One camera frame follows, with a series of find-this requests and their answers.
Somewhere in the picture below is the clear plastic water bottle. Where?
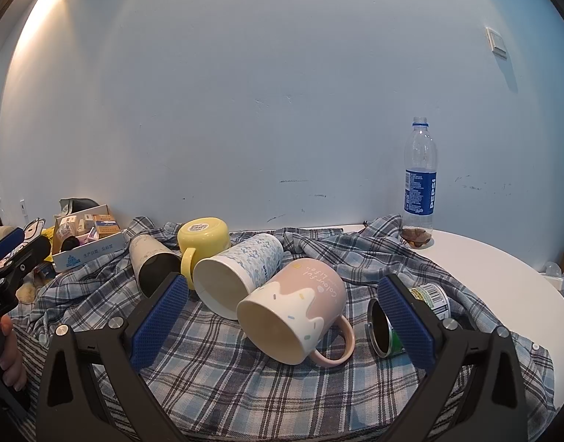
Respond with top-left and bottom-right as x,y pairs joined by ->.
403,117 -> 438,238

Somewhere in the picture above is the left hand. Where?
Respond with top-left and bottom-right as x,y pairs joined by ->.
0,314 -> 27,391

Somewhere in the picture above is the yellow plastic mug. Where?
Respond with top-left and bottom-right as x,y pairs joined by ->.
177,217 -> 230,290

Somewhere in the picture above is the small brown dish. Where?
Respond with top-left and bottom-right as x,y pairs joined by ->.
401,227 -> 433,249

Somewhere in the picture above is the pink and white mug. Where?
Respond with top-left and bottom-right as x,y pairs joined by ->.
236,259 -> 355,368

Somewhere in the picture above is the blue patterned white cup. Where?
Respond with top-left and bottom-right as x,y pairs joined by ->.
193,234 -> 284,320

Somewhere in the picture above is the blue plaid shirt cloth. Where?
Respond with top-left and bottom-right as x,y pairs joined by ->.
10,215 -> 557,441

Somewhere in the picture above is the green printed tin can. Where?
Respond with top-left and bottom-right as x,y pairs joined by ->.
366,283 -> 452,359

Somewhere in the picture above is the white wall switch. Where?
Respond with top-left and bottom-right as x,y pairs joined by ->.
485,27 -> 508,59

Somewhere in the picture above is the beige steel tumbler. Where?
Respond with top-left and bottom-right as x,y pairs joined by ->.
129,235 -> 180,297

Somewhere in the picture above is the white cardboard box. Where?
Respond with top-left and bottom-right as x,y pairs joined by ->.
52,204 -> 127,273

